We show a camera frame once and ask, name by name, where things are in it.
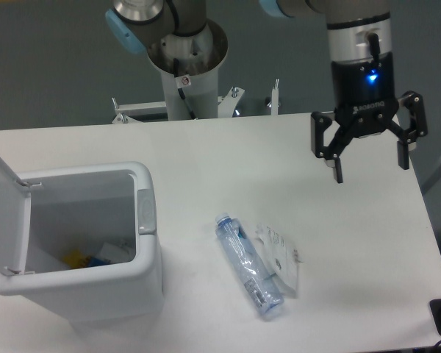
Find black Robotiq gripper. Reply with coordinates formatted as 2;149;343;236
310;51;429;184

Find white plastic bag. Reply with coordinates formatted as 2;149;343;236
256;223;301;298

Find clear plastic water bottle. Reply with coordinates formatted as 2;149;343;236
215;213;284;321

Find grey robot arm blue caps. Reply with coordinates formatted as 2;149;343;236
105;1;428;182

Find white paper trash in can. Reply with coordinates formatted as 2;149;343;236
94;240;136;264

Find white plastic trash can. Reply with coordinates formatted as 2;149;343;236
0;162;164;321

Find blue trash in can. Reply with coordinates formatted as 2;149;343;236
85;256;109;268

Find yellow trash in can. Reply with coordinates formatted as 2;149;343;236
62;249;90;269

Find white trash can lid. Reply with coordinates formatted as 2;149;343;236
0;157;42;276

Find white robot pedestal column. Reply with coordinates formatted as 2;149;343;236
147;19;228;121

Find black cable on pedestal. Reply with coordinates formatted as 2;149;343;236
172;57;199;121

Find white metal mounting frame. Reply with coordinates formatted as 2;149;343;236
112;78;282;124

